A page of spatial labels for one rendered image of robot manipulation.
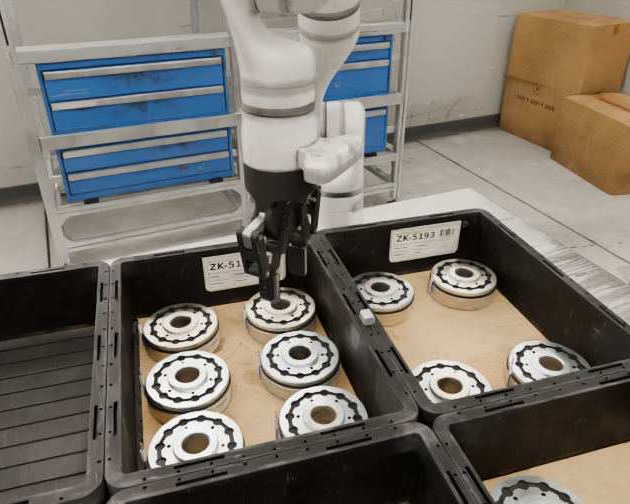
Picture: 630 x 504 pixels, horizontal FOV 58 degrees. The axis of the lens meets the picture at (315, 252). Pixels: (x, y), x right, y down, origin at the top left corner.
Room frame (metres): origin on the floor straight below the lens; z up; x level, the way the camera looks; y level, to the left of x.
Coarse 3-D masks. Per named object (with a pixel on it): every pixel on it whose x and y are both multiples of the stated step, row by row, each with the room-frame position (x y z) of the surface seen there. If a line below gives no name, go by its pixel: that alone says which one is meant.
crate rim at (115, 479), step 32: (160, 256) 0.70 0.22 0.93; (320, 256) 0.73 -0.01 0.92; (352, 320) 0.56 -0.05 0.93; (384, 352) 0.49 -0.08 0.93; (384, 416) 0.40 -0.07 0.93; (416, 416) 0.40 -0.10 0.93; (256, 448) 0.36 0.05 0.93; (288, 448) 0.36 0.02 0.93; (128, 480) 0.33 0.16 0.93; (160, 480) 0.33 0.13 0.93
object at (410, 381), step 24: (432, 216) 0.83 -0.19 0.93; (456, 216) 0.84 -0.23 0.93; (336, 264) 0.68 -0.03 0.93; (552, 264) 0.68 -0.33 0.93; (576, 288) 0.62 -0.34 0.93; (600, 312) 0.57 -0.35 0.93; (384, 336) 0.52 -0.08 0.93; (624, 360) 0.48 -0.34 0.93; (408, 384) 0.44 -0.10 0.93; (528, 384) 0.44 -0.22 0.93; (552, 384) 0.44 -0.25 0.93; (432, 408) 0.41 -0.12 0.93; (456, 408) 0.41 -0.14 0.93
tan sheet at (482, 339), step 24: (432, 312) 0.70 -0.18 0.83; (456, 312) 0.70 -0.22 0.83; (480, 312) 0.70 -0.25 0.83; (504, 312) 0.70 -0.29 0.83; (408, 336) 0.65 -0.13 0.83; (432, 336) 0.65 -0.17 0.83; (456, 336) 0.65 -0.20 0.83; (480, 336) 0.65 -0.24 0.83; (504, 336) 0.65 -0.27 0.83; (528, 336) 0.65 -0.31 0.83; (408, 360) 0.59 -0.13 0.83; (432, 360) 0.59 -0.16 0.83; (456, 360) 0.59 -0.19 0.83; (480, 360) 0.59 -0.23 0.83; (504, 360) 0.59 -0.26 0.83; (504, 384) 0.55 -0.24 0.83
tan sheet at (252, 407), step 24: (216, 312) 0.70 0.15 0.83; (240, 312) 0.70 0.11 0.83; (240, 336) 0.65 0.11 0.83; (144, 360) 0.59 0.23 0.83; (240, 360) 0.59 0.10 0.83; (144, 384) 0.55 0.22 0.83; (240, 384) 0.55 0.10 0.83; (144, 408) 0.51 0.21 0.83; (240, 408) 0.51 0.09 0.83; (264, 408) 0.51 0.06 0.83; (144, 432) 0.47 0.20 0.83; (264, 432) 0.47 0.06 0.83
